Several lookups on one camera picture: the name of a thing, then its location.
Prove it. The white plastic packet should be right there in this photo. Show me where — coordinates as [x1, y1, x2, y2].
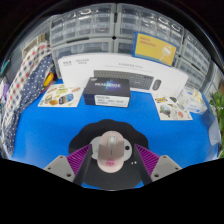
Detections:
[177, 88, 208, 115]

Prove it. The white woven basket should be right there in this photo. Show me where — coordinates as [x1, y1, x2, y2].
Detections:
[21, 33, 48, 59]

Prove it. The blue box with yellow label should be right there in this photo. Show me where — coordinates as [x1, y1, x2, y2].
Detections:
[131, 31, 178, 67]

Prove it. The colourful sticker sheet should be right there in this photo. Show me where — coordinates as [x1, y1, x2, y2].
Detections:
[37, 83, 83, 108]
[151, 94, 194, 122]

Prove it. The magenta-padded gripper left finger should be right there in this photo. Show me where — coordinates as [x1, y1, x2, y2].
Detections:
[43, 143, 94, 187]

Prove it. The green potted plant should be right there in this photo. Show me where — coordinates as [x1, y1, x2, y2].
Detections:
[209, 89, 224, 158]

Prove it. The yellow object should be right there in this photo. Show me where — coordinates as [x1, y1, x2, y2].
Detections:
[43, 71, 55, 88]

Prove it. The beige computer mouse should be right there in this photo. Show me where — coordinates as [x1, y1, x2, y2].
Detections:
[97, 130, 127, 174]

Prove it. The red blue checked cloth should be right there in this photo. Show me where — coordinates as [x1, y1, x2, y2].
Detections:
[6, 41, 53, 113]

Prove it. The black mouse pad with eyes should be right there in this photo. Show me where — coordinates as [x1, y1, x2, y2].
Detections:
[68, 119, 150, 189]

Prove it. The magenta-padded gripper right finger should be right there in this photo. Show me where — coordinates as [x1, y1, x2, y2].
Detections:
[134, 143, 183, 186]

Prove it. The white keyboard box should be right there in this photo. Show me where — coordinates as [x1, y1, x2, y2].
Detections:
[57, 52, 190, 99]

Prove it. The small black box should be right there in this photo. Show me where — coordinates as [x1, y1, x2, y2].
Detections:
[82, 76, 132, 109]

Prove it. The navy polka-dot cloth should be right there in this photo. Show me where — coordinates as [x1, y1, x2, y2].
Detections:
[1, 54, 56, 158]

